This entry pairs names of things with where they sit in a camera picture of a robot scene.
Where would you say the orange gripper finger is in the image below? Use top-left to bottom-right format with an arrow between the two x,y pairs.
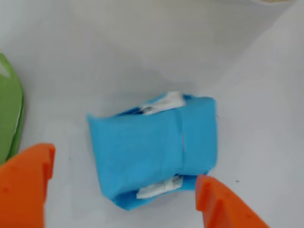
0,143 -> 56,228
196,174 -> 270,228

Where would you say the blue paper rubbish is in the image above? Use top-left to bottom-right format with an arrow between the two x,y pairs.
86,91 -> 218,211

